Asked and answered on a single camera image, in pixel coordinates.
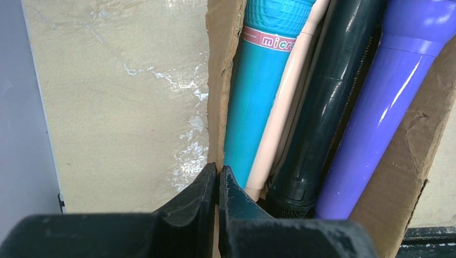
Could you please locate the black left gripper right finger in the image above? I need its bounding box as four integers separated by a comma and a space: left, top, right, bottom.
219, 166, 377, 257

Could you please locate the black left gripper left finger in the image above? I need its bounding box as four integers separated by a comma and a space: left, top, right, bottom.
1, 163, 217, 257

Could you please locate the brown cardboard box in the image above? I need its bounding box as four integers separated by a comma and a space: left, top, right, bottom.
206, 1, 455, 257

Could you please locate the beige microphone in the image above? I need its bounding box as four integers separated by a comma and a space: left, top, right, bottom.
245, 0, 330, 202

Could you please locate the plain black microphone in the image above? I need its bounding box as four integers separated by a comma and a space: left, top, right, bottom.
265, 0, 385, 218

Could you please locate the teal toy microphone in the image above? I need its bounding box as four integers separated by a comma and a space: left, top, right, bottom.
223, 0, 314, 188

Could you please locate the purple toy microphone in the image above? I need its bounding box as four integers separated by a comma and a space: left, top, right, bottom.
315, 1, 455, 219

